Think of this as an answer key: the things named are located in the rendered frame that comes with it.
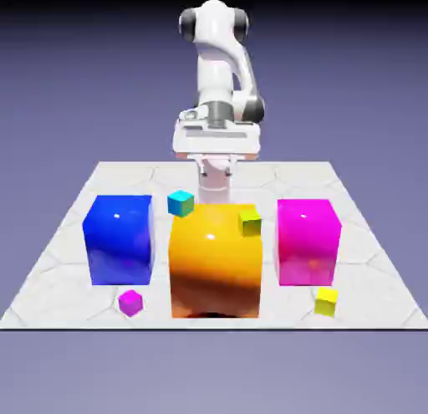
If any small cyan cube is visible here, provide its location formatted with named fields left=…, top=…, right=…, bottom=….
left=166, top=189, right=196, bottom=218

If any large blue box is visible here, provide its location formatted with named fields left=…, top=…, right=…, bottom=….
left=82, top=194, right=155, bottom=287

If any small yellow-green cube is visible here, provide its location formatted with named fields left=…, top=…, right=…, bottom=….
left=237, top=208, right=262, bottom=238

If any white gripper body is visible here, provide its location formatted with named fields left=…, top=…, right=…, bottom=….
left=172, top=118, right=262, bottom=161

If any small yellow cube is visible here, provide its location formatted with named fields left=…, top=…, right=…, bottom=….
left=313, top=286, right=339, bottom=319

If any small magenta cube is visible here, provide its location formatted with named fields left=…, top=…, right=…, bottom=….
left=117, top=289, right=145, bottom=318

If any large orange box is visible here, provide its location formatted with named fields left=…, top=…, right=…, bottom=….
left=167, top=202, right=263, bottom=319

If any large magenta box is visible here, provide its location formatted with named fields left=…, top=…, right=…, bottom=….
left=276, top=198, right=343, bottom=287

